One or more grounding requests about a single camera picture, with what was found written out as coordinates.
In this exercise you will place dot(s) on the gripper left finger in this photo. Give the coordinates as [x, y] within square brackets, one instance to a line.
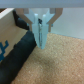
[36, 26]

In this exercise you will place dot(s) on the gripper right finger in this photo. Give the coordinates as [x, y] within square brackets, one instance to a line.
[44, 26]

